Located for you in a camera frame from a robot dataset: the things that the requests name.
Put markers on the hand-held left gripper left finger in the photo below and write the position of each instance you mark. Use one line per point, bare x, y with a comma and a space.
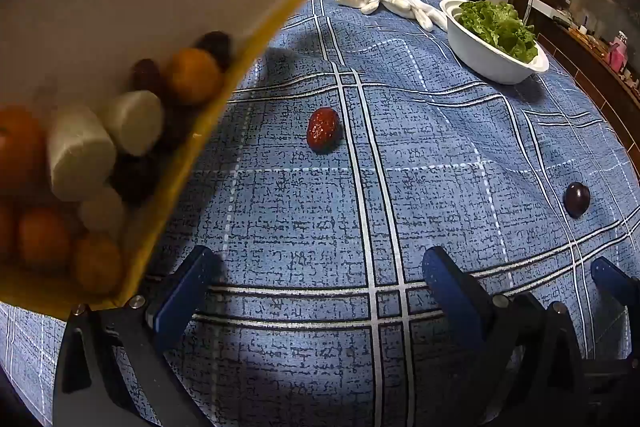
180, 297

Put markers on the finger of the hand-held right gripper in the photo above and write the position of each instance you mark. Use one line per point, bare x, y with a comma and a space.
617, 282

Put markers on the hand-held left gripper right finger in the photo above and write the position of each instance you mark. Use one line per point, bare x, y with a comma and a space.
455, 292

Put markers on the orange tangerine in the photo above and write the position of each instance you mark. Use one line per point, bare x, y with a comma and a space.
17, 147
192, 74
95, 264
42, 237

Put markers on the white bun piece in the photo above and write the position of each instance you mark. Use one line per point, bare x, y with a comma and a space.
102, 209
134, 122

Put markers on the white peeled yam chunk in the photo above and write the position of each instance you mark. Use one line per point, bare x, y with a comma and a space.
80, 154

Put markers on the blue plaid tablecloth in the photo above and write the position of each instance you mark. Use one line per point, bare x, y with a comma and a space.
425, 157

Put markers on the dark wooden cabinet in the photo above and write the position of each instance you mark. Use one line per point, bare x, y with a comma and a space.
600, 72

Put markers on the white bowl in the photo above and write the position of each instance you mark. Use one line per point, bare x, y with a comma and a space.
480, 52

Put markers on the green lettuce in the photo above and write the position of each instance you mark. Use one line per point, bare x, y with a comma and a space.
500, 29

